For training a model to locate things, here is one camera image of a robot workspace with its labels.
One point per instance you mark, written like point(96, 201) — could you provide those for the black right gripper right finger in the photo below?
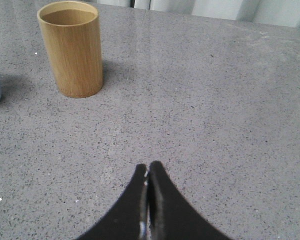
point(171, 216)

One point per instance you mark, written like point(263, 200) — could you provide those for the bamboo cylindrical holder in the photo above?
point(71, 35)

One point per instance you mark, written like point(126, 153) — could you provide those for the grey pleated curtain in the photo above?
point(271, 12)

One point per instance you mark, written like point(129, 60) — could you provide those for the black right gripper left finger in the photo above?
point(128, 217)

